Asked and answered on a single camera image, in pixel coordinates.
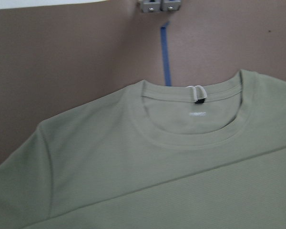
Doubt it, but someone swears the sage green long-sleeve shirt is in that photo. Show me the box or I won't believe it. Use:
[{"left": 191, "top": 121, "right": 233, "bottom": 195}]
[{"left": 0, "top": 70, "right": 286, "bottom": 229}]

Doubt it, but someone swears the silver aluminium bracket pair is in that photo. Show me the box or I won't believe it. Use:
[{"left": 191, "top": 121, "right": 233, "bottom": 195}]
[{"left": 138, "top": 0, "right": 182, "bottom": 13}]

